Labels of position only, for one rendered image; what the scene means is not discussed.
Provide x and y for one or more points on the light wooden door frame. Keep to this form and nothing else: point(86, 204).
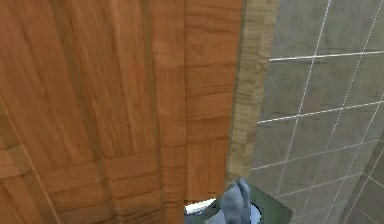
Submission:
point(251, 93)

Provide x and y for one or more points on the dark green tissue box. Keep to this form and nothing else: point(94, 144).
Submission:
point(270, 206)

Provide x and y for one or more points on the grey blue tissue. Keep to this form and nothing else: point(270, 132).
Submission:
point(236, 203)

